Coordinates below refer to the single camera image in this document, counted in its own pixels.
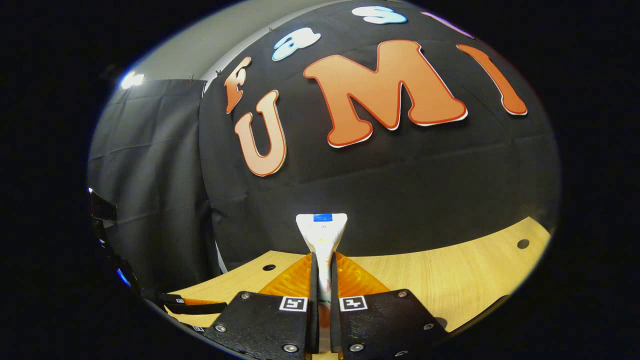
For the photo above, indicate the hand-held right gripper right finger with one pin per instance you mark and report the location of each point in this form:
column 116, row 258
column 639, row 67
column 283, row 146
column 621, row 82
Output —
column 335, row 300

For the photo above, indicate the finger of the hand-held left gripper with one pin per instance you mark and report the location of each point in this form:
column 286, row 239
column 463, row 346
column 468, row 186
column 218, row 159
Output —
column 197, row 328
column 200, row 307

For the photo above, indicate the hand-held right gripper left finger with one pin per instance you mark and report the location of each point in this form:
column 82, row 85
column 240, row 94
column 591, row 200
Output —
column 314, row 300

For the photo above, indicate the white toothpaste tube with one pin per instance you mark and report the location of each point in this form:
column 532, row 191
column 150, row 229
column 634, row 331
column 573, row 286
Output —
column 322, row 235

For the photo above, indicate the dark round coaster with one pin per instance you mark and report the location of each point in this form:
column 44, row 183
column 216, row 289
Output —
column 441, row 323

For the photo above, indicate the wooden desktop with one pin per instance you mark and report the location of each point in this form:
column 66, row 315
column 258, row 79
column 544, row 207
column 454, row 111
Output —
column 450, row 280

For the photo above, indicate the dark grey side curtain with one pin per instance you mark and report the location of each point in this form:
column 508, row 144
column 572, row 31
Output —
column 150, row 190

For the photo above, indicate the black backdrop cloth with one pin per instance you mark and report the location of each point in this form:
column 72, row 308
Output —
column 400, row 190

